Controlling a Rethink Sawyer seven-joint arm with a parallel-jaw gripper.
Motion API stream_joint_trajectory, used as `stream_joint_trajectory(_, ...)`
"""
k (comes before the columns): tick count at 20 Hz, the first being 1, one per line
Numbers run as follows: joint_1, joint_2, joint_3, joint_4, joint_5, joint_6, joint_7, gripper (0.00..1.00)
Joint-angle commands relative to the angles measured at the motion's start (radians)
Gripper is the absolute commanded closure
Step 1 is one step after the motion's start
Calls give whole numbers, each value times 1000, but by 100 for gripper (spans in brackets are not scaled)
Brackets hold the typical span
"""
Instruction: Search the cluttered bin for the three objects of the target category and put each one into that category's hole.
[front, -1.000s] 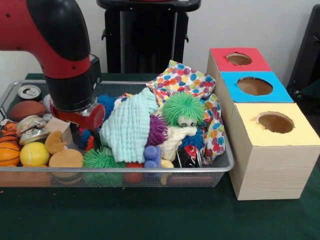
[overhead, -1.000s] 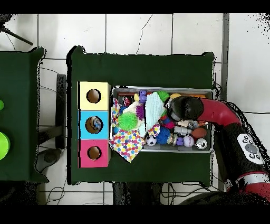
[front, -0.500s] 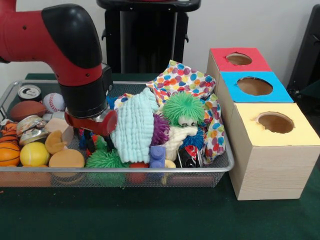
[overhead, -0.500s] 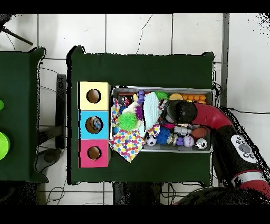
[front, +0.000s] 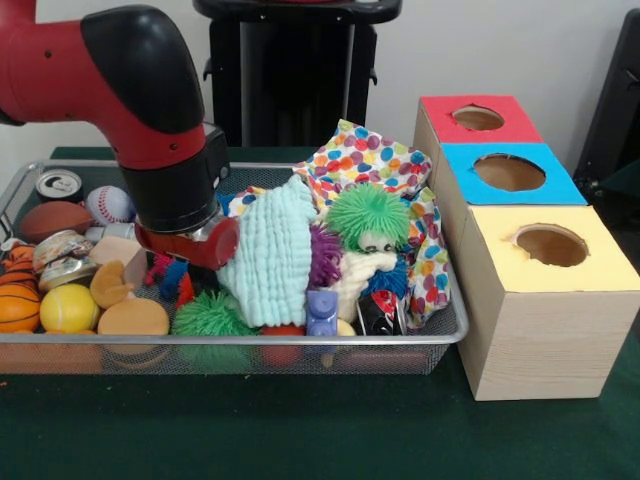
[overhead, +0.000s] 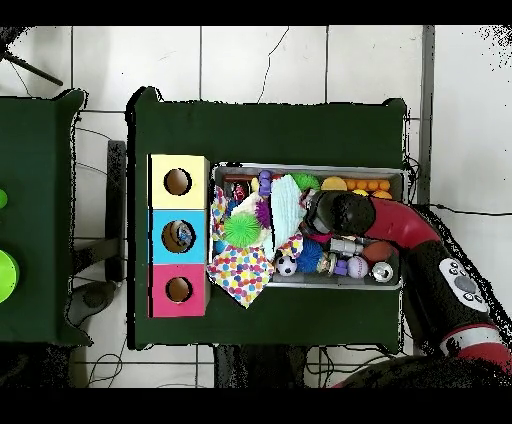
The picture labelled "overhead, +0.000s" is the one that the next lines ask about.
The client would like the cream yellow cloth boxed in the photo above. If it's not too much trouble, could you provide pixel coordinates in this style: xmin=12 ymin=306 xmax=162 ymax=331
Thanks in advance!
xmin=229 ymin=191 xmax=265 ymax=219

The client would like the mint green muslin cloth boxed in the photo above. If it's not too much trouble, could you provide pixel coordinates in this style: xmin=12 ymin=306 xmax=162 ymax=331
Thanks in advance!
xmin=269 ymin=173 xmax=307 ymax=261

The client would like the green spiky toy with eyes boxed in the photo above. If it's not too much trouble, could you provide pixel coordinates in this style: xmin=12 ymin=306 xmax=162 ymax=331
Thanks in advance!
xmin=289 ymin=171 xmax=321 ymax=192

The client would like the large polka dot cloth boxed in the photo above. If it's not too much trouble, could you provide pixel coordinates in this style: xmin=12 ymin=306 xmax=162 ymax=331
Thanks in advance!
xmin=206 ymin=243 xmax=277 ymax=309

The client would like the crushed clear plastic bottle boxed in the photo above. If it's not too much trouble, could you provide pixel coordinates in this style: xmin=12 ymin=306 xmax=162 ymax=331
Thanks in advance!
xmin=174 ymin=223 xmax=194 ymax=247

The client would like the shallow clear mesh bin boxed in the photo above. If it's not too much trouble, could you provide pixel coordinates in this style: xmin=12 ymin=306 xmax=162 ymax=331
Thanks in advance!
xmin=207 ymin=161 xmax=410 ymax=291

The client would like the wooden box with three holes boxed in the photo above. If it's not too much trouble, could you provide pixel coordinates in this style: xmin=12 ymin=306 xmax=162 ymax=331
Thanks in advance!
xmin=147 ymin=153 xmax=211 ymax=319

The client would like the green spiky ball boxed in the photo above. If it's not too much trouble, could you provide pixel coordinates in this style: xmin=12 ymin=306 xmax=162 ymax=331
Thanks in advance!
xmin=222 ymin=211 xmax=263 ymax=249

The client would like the purple toy block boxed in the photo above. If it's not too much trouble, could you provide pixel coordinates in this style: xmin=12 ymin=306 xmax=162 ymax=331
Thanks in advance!
xmin=257 ymin=169 xmax=273 ymax=197

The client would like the black white soccer ball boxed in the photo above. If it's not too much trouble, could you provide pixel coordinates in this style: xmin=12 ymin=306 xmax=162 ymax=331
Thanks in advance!
xmin=275 ymin=254 xmax=299 ymax=278

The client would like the white baseball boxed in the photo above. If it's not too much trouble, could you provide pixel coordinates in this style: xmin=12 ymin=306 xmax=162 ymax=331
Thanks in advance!
xmin=346 ymin=255 xmax=370 ymax=280

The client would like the brown toy football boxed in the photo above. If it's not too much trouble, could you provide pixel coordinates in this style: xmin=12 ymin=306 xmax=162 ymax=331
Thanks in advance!
xmin=362 ymin=240 xmax=395 ymax=263

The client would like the silver drink can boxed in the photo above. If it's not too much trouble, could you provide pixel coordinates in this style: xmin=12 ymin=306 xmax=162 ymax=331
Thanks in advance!
xmin=371 ymin=261 xmax=395 ymax=284

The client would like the dark green side table cloth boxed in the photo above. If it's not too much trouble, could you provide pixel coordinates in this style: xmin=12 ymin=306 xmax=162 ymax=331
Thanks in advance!
xmin=0 ymin=88 xmax=94 ymax=347

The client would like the large bright green round object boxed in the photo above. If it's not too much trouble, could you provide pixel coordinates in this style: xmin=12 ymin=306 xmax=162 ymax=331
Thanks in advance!
xmin=0 ymin=249 xmax=21 ymax=304

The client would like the black tripod leg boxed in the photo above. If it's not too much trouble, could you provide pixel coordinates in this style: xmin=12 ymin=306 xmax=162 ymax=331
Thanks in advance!
xmin=0 ymin=49 xmax=64 ymax=87

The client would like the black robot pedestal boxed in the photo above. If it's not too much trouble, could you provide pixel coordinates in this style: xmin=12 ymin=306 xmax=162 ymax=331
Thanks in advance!
xmin=213 ymin=344 xmax=311 ymax=389

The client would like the black power cable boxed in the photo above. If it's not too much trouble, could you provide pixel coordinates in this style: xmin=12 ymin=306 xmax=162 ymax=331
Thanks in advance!
xmin=423 ymin=202 xmax=512 ymax=217

